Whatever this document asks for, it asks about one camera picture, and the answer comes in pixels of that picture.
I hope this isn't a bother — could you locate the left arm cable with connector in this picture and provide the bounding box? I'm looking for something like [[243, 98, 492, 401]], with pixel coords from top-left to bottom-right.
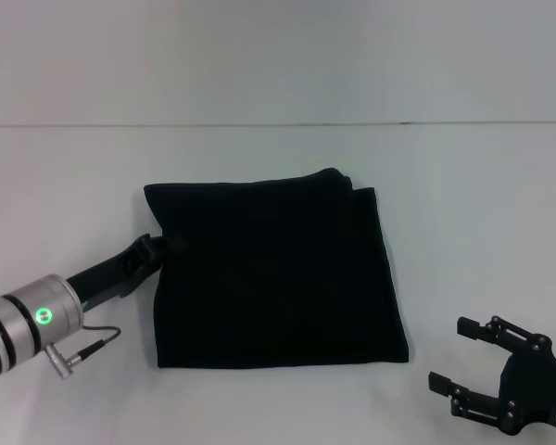
[[44, 325, 122, 382]]

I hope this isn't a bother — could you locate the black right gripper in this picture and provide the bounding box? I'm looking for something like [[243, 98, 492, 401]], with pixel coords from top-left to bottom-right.
[[427, 314, 556, 438]]

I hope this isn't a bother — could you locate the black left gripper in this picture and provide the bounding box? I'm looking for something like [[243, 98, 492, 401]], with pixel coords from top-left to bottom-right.
[[66, 234, 190, 312]]

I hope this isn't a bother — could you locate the black shirt with FREE print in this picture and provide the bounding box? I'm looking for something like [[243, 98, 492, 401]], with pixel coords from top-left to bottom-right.
[[142, 167, 411, 371]]

